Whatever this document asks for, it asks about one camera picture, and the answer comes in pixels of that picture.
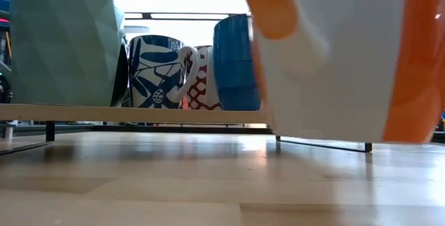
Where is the red lattice white mug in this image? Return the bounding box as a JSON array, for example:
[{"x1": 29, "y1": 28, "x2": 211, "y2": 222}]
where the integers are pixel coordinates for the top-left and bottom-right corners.
[{"x1": 180, "y1": 45, "x2": 223, "y2": 111}]

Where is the blue floral white mug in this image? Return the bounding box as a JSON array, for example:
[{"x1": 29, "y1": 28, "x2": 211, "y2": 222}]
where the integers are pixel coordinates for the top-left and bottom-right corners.
[{"x1": 127, "y1": 34, "x2": 202, "y2": 109}]

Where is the black mug red interior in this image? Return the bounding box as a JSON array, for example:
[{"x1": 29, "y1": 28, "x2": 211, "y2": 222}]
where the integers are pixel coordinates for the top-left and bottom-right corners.
[{"x1": 111, "y1": 38, "x2": 130, "y2": 107}]

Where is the wooden shelf black frame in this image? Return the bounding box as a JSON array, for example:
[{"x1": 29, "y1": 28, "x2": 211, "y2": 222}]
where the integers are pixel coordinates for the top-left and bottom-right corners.
[{"x1": 0, "y1": 103, "x2": 373, "y2": 156}]

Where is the green faceted mug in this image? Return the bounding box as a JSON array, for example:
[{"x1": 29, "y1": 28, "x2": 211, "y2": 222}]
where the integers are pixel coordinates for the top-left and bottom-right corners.
[{"x1": 9, "y1": 0, "x2": 125, "y2": 107}]

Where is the orange mug white handle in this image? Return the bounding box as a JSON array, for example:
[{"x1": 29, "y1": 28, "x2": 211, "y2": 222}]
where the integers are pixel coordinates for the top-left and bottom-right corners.
[{"x1": 238, "y1": 0, "x2": 445, "y2": 144}]

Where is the long ceiling light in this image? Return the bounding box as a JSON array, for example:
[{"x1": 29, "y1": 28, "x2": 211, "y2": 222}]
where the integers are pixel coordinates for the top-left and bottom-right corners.
[{"x1": 149, "y1": 13, "x2": 231, "y2": 20}]

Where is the computer monitor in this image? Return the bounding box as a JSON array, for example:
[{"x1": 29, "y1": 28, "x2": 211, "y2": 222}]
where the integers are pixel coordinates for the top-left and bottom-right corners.
[{"x1": 0, "y1": 0, "x2": 11, "y2": 29}]

